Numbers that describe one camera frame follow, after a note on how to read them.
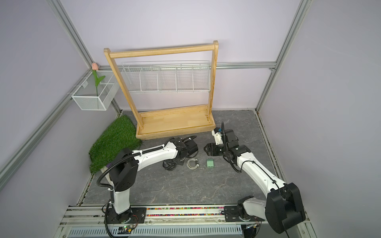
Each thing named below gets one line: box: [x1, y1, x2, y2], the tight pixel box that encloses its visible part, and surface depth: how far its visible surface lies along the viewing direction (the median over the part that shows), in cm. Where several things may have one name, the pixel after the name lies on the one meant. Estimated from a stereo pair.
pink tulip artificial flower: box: [91, 62, 106, 97], surface depth 92 cm
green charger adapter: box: [206, 158, 215, 169], surface depth 91 cm
